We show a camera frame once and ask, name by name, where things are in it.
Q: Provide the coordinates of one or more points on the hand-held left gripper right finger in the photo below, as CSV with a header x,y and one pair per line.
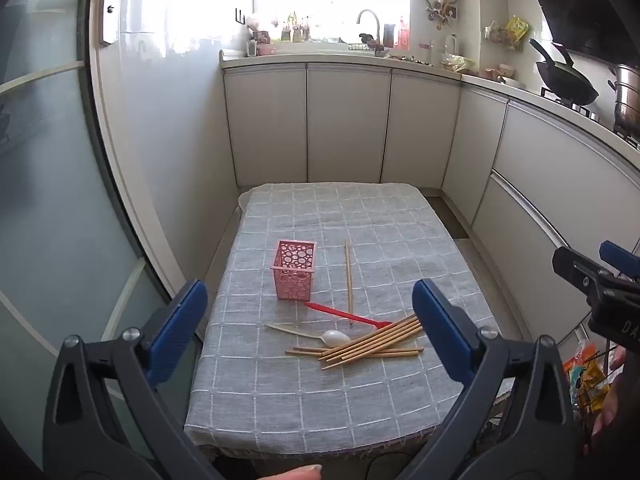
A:
x,y
445,332

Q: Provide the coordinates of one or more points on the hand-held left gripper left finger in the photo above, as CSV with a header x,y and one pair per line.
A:
x,y
180,327

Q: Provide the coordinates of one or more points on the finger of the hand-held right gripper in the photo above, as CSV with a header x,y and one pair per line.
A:
x,y
575,269
620,259

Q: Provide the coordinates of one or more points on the bunch of wooden chopsticks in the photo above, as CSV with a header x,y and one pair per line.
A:
x,y
380,340

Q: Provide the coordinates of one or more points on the pink perforated plastic basket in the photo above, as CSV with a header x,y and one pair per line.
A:
x,y
295,270

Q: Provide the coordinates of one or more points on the person's right hand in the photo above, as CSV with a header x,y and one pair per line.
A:
x,y
607,420

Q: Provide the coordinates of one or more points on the person's left hand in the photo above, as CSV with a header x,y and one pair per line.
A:
x,y
297,474

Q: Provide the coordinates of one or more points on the beige drawer front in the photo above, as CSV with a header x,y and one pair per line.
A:
x,y
560,170
525,250

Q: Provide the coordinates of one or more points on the colourful snack packets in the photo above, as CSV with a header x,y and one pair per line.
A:
x,y
587,375

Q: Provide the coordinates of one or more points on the red plastic spoon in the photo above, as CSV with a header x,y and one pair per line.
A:
x,y
350,316

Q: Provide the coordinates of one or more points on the long wooden chopstick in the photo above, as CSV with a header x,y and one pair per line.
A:
x,y
350,305

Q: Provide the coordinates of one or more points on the white plastic spoon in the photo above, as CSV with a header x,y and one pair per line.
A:
x,y
336,338

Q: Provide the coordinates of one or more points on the grey checked tablecloth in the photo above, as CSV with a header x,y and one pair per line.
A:
x,y
350,410

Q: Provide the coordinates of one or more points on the narrow beige cabinet door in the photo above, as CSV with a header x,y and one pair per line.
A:
x,y
472,155

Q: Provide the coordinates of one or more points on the gas stove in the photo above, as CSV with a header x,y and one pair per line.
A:
x,y
582,108

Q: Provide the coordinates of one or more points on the steel stock pot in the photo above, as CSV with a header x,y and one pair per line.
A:
x,y
627,95

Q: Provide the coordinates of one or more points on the black wok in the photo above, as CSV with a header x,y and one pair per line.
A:
x,y
565,85

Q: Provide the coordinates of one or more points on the glass sliding door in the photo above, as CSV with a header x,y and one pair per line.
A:
x,y
40,185

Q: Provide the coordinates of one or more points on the yellowish plastic bag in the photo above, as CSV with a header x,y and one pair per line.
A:
x,y
457,63

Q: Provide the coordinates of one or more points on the yellow bag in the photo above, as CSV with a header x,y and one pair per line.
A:
x,y
517,27

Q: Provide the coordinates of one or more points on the white plastic bottle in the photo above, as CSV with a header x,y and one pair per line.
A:
x,y
452,47

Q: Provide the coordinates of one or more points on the dark range hood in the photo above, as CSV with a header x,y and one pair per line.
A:
x,y
600,0

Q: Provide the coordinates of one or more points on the white cup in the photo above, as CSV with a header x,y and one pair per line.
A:
x,y
251,49

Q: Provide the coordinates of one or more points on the red bottle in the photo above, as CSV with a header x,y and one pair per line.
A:
x,y
403,37

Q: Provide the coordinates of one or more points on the water heater pipes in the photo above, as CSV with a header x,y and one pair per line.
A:
x,y
442,7

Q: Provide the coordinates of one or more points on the dark soap bottle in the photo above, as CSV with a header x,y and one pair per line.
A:
x,y
388,37

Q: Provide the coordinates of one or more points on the curved metal faucet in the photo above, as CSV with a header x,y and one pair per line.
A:
x,y
378,32

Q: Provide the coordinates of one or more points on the group of windowsill ornaments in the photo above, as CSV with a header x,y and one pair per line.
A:
x,y
290,30

